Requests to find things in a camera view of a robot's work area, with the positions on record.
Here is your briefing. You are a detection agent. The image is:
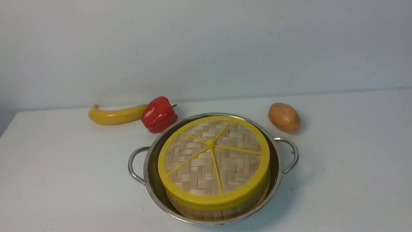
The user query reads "yellow woven bamboo steamer lid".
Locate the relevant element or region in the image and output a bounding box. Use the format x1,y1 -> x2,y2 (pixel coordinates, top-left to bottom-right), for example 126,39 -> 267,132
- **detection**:
157,115 -> 270,214

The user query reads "yellow bamboo steamer basket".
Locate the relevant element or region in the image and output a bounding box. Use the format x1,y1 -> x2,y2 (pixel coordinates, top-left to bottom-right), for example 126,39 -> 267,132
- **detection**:
168,183 -> 269,222

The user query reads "stainless steel pot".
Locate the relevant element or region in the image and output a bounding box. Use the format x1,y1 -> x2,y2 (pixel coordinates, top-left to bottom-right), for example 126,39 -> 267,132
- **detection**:
128,112 -> 300,226

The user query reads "red bell pepper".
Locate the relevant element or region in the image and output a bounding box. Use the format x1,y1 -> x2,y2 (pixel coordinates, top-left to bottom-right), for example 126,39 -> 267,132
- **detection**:
140,96 -> 178,134

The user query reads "brown potato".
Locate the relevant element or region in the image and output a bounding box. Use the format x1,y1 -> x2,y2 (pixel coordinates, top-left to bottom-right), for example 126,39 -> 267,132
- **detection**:
268,102 -> 301,134

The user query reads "yellow banana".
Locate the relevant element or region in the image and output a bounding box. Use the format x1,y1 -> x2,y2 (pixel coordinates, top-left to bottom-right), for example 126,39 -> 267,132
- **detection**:
88,104 -> 148,125

